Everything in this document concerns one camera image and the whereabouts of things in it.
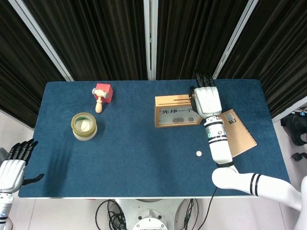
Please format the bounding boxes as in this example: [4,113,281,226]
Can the black pleated curtain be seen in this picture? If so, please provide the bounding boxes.
[23,0,147,81]
[217,0,307,118]
[0,0,67,129]
[155,0,249,80]

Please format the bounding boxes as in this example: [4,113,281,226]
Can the black chair caster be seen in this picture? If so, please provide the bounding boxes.
[291,152,307,163]

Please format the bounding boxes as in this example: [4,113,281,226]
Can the white table frame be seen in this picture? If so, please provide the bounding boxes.
[18,195,261,200]

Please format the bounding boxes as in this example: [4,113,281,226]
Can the wooden toy hammer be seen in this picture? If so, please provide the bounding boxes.
[92,88,108,114]

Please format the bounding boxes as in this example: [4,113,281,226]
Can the wooden frame glass money box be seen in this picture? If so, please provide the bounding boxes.
[154,93,205,129]

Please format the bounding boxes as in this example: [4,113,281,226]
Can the blue fabric table cloth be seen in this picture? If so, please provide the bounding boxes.
[18,80,295,199]

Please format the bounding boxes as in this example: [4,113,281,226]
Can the black shoe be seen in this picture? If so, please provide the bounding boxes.
[289,124,307,147]

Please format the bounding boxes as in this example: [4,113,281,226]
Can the red cube block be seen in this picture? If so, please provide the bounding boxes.
[95,83,114,104]

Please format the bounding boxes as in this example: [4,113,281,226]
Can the white tape roll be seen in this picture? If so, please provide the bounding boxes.
[72,124,98,141]

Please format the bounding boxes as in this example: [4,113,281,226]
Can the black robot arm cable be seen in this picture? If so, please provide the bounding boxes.
[203,186,218,230]

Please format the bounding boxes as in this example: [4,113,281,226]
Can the grey aluminium partition frame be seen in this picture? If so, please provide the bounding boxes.
[272,95,307,123]
[143,0,158,81]
[8,0,74,81]
[212,0,260,80]

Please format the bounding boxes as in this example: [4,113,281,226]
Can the black cable bundle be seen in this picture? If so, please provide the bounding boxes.
[95,199,128,230]
[184,198,200,230]

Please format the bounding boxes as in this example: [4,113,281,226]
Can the kraft spiral notebook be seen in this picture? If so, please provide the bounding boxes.
[219,109,258,159]

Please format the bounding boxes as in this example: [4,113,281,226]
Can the black floor equipment box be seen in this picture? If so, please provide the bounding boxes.
[280,114,307,127]

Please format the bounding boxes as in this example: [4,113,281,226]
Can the clear yellowish packing tape roll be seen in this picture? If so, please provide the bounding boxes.
[71,112,97,135]

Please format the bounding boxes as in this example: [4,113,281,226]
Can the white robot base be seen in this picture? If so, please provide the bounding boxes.
[117,198,183,230]

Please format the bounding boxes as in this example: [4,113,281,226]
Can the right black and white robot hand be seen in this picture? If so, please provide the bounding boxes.
[188,70,223,119]

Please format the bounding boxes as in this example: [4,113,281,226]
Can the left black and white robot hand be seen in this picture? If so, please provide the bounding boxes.
[0,138,45,193]

